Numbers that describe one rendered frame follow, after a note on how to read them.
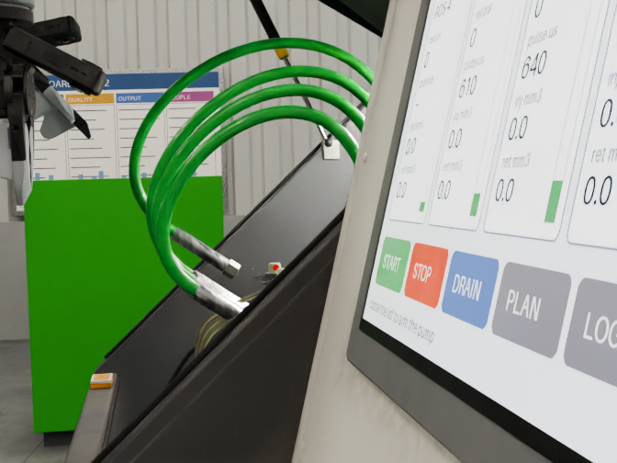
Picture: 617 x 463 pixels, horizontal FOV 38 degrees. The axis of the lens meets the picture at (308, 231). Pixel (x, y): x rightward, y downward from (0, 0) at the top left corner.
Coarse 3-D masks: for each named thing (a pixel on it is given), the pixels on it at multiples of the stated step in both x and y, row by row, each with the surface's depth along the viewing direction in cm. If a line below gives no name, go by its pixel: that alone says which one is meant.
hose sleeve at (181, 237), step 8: (176, 232) 113; (184, 232) 114; (176, 240) 114; (184, 240) 113; (192, 240) 114; (192, 248) 114; (200, 248) 114; (208, 248) 114; (200, 256) 114; (208, 256) 114; (216, 256) 114; (224, 256) 115; (216, 264) 114; (224, 264) 114
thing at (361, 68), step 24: (240, 48) 114; (264, 48) 114; (288, 48) 115; (312, 48) 115; (336, 48) 116; (192, 72) 113; (360, 72) 117; (168, 96) 112; (144, 120) 112; (144, 192) 113
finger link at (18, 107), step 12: (12, 108) 94; (24, 108) 96; (12, 120) 94; (24, 120) 96; (12, 132) 94; (24, 132) 95; (12, 144) 96; (24, 144) 95; (12, 156) 96; (24, 156) 96
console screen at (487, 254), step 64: (448, 0) 60; (512, 0) 48; (576, 0) 40; (448, 64) 57; (512, 64) 46; (576, 64) 38; (448, 128) 54; (512, 128) 44; (576, 128) 37; (384, 192) 67; (448, 192) 52; (512, 192) 42; (576, 192) 36; (384, 256) 62; (448, 256) 49; (512, 256) 41; (576, 256) 35; (384, 320) 59; (448, 320) 47; (512, 320) 39; (576, 320) 34; (384, 384) 57; (448, 384) 45; (512, 384) 38; (576, 384) 33; (448, 448) 44; (512, 448) 37; (576, 448) 32
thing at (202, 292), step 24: (240, 120) 90; (264, 120) 91; (312, 120) 92; (336, 120) 92; (216, 144) 90; (192, 168) 89; (168, 192) 89; (168, 216) 89; (168, 240) 90; (168, 264) 89; (192, 288) 90; (216, 312) 91
